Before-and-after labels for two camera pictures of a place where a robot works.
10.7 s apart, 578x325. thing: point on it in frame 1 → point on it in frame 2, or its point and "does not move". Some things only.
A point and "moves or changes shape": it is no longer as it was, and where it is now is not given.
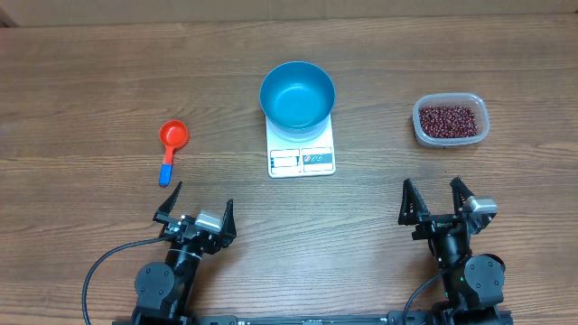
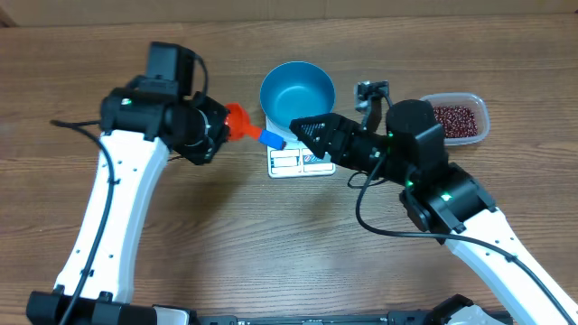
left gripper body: x=170 y=227 → x=210 y=133
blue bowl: x=298 y=99 does not move
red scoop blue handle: x=173 y=134 moves or changes shape
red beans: x=448 y=121 does not move
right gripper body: x=433 y=225 → x=362 y=150
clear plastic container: x=451 y=119 does not move
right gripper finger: x=414 y=205 → x=324 y=133
